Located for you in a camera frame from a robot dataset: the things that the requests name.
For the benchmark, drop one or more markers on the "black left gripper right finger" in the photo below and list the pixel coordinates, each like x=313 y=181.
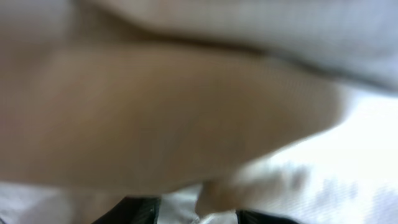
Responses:
x=251 y=217

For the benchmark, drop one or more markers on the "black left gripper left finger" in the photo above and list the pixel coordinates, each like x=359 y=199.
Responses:
x=132 y=211

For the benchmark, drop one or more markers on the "beige cotton shorts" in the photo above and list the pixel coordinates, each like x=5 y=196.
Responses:
x=288 y=108

